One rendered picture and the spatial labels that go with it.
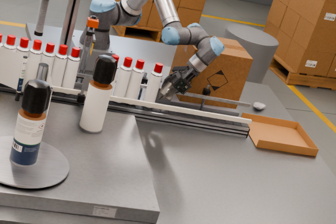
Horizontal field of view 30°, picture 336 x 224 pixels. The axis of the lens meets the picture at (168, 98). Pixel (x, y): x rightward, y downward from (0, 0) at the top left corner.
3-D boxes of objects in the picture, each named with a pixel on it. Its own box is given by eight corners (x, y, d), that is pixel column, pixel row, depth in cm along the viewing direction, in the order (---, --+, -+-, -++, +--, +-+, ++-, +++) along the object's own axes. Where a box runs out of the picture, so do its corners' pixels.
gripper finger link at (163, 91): (155, 99, 268) (170, 85, 267) (153, 93, 274) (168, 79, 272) (160, 104, 270) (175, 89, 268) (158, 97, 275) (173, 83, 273)
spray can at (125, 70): (112, 102, 268) (123, 59, 260) (111, 97, 273) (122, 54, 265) (124, 104, 269) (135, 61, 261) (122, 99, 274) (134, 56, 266)
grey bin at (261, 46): (215, 110, 516) (239, 41, 492) (197, 85, 554) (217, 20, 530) (263, 116, 533) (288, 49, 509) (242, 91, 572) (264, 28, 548)
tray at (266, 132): (256, 147, 279) (258, 139, 277) (240, 119, 301) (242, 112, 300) (315, 156, 287) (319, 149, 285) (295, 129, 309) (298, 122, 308)
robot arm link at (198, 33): (182, 20, 268) (196, 36, 262) (202, 21, 275) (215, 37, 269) (175, 35, 272) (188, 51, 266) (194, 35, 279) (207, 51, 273)
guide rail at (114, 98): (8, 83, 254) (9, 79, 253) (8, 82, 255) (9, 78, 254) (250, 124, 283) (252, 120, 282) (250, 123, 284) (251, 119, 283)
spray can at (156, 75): (142, 107, 272) (154, 65, 264) (141, 102, 276) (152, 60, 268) (154, 109, 273) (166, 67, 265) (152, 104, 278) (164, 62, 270)
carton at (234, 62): (179, 101, 297) (195, 49, 286) (167, 79, 317) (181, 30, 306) (236, 109, 306) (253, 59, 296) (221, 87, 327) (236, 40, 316)
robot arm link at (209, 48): (218, 38, 271) (229, 50, 266) (200, 55, 273) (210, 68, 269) (210, 31, 264) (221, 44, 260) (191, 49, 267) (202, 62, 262)
